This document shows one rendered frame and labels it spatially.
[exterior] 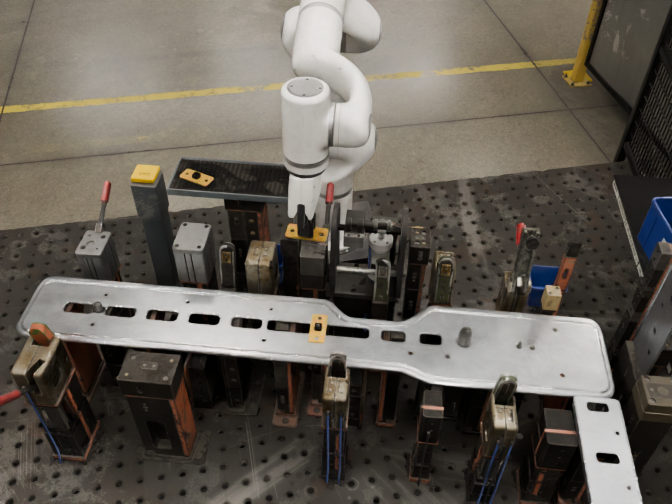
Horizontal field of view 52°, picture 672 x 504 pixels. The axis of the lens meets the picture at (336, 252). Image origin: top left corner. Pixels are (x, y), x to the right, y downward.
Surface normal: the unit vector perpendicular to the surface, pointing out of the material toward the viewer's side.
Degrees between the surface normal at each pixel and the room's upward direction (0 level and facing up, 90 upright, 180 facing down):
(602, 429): 0
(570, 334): 0
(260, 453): 0
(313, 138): 92
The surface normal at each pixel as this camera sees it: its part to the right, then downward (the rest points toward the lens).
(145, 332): 0.01, -0.71
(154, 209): -0.11, 0.70
